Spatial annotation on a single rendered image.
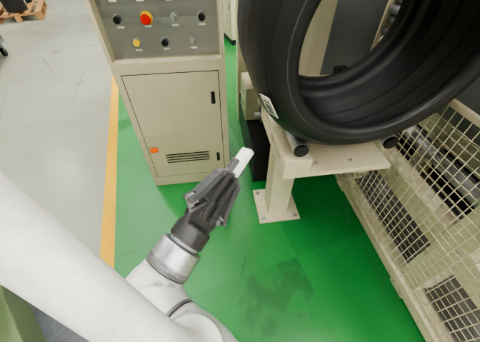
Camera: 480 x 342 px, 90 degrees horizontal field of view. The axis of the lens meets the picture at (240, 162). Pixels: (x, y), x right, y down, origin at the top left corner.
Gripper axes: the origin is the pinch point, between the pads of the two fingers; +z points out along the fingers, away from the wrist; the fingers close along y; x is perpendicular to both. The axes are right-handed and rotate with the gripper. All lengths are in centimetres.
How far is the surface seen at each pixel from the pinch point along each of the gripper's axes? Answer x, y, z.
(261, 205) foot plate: -60, 96, 14
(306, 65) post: -17, 16, 52
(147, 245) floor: -90, 61, -46
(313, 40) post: -14, 9, 56
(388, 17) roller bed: -2, 23, 86
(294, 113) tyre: 3.7, 2.3, 17.1
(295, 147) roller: -1.5, 16.2, 16.5
